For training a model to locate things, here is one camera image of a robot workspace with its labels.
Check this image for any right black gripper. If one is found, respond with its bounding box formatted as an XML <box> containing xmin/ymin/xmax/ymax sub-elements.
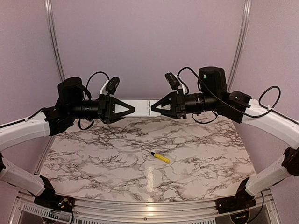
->
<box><xmin>151</xmin><ymin>88</ymin><xmax>220</xmax><ymax>119</ymax></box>

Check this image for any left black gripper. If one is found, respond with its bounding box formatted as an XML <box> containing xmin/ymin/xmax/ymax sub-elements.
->
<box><xmin>67</xmin><ymin>93</ymin><xmax>135</xmax><ymax>123</ymax></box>

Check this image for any yellow handled screwdriver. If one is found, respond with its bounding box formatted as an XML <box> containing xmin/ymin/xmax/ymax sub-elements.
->
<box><xmin>150</xmin><ymin>152</ymin><xmax>170</xmax><ymax>163</ymax></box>

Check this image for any white remote control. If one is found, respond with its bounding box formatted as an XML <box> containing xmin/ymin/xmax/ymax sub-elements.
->
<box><xmin>121</xmin><ymin>99</ymin><xmax>161</xmax><ymax>117</ymax></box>

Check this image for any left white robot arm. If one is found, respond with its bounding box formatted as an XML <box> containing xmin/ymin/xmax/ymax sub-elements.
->
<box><xmin>0</xmin><ymin>77</ymin><xmax>135</xmax><ymax>208</ymax></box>

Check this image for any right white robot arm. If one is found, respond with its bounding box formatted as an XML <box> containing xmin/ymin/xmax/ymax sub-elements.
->
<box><xmin>151</xmin><ymin>67</ymin><xmax>299</xmax><ymax>209</ymax></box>

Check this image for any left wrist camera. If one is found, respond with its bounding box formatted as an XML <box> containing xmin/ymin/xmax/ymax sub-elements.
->
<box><xmin>99</xmin><ymin>77</ymin><xmax>120</xmax><ymax>95</ymax></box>

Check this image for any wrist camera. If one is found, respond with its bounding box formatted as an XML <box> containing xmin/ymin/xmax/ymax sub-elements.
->
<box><xmin>99</xmin><ymin>77</ymin><xmax>120</xmax><ymax>95</ymax></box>
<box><xmin>164</xmin><ymin>72</ymin><xmax>189</xmax><ymax>95</ymax></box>

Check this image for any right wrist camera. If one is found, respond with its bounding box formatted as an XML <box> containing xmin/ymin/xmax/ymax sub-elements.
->
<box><xmin>164</xmin><ymin>72</ymin><xmax>189</xmax><ymax>95</ymax></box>

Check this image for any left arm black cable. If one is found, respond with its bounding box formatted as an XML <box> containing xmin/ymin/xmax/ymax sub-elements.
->
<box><xmin>23</xmin><ymin>71</ymin><xmax>112</xmax><ymax>130</ymax></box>

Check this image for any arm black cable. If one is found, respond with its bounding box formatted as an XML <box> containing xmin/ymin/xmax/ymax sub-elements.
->
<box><xmin>177</xmin><ymin>66</ymin><xmax>299</xmax><ymax>124</ymax></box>
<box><xmin>23</xmin><ymin>71</ymin><xmax>112</xmax><ymax>130</ymax></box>

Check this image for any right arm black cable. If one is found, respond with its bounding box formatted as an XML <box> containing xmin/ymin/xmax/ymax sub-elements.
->
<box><xmin>177</xmin><ymin>66</ymin><xmax>299</xmax><ymax>124</ymax></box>

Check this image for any front aluminium frame rail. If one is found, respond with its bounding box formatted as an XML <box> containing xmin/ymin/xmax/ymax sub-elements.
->
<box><xmin>14</xmin><ymin>198</ymin><xmax>281</xmax><ymax>224</ymax></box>

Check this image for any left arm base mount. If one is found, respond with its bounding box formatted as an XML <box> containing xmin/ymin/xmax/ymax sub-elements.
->
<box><xmin>34</xmin><ymin>175</ymin><xmax>75</xmax><ymax>213</ymax></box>

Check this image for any left aluminium corner post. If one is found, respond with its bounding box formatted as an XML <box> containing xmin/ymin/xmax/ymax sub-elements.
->
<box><xmin>44</xmin><ymin>0</ymin><xmax>66</xmax><ymax>82</ymax></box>

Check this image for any aluminium corner post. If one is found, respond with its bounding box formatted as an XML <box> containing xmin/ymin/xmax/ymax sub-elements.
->
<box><xmin>44</xmin><ymin>0</ymin><xmax>66</xmax><ymax>82</ymax></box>
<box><xmin>228</xmin><ymin>0</ymin><xmax>252</xmax><ymax>91</ymax></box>

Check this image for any right aluminium corner post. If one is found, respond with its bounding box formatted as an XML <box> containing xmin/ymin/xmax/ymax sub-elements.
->
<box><xmin>228</xmin><ymin>0</ymin><xmax>252</xmax><ymax>91</ymax></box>

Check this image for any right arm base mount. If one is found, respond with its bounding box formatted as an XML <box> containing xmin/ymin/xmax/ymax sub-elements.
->
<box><xmin>215</xmin><ymin>177</ymin><xmax>256</xmax><ymax>214</ymax></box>

